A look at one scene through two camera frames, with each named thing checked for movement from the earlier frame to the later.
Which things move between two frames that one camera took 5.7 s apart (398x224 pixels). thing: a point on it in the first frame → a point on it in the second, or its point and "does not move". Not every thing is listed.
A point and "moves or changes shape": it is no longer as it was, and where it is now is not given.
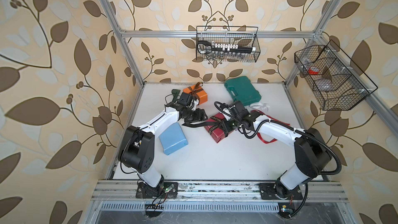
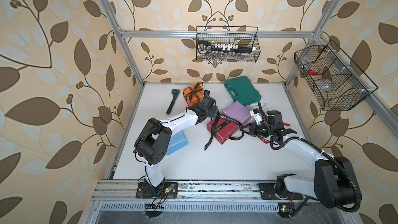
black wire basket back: x=228 y=43 does not move
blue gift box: x=172 y=137 does not move
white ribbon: x=257 y=106 does not move
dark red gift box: x=216 y=133 moves or changes shape
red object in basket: x=313 y=70 does not move
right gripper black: x=228 y=128 → x=252 y=129
